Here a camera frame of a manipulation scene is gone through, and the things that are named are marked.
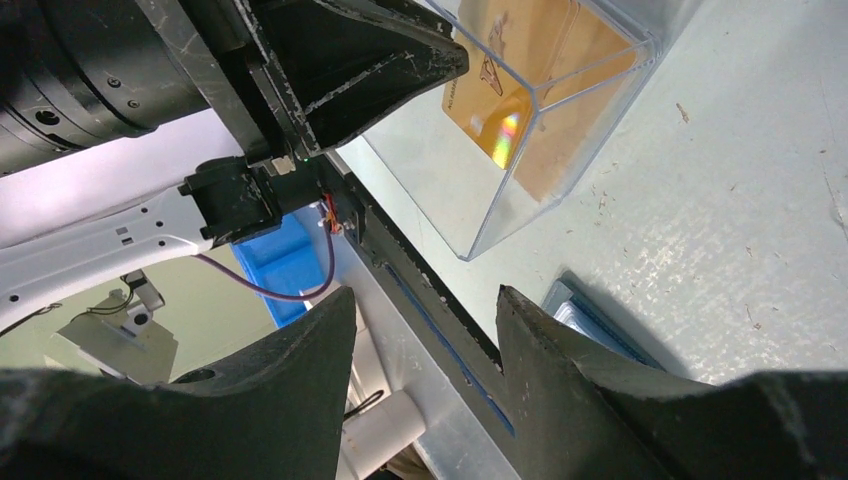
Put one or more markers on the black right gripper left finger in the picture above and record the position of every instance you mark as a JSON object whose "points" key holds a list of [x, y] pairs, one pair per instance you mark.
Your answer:
{"points": [[272, 410]]}

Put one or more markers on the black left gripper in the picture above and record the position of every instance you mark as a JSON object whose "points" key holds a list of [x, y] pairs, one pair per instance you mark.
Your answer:
{"points": [[301, 78]]}

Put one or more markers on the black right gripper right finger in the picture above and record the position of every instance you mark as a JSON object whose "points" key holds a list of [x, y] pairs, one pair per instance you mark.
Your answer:
{"points": [[582, 411]]}

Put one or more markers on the blue leather card holder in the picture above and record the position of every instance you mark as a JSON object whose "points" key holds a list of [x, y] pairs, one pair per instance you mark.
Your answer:
{"points": [[570, 307]]}

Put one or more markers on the clear acrylic card box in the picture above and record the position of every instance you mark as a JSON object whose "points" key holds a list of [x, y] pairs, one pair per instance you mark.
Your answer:
{"points": [[470, 202]]}

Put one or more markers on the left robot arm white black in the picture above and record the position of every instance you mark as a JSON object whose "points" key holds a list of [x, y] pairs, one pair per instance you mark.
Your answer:
{"points": [[134, 132]]}

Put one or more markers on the gold card in box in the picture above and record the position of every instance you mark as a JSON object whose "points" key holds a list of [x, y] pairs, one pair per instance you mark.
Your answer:
{"points": [[541, 73]]}

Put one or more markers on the blue plastic bin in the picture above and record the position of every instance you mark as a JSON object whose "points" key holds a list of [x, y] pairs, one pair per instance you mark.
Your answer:
{"points": [[292, 259]]}

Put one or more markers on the aluminium front frame rail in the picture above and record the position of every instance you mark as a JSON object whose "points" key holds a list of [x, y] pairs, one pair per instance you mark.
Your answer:
{"points": [[456, 443]]}

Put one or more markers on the grey bracket below table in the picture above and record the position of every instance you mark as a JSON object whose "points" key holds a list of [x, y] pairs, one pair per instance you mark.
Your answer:
{"points": [[118, 337]]}

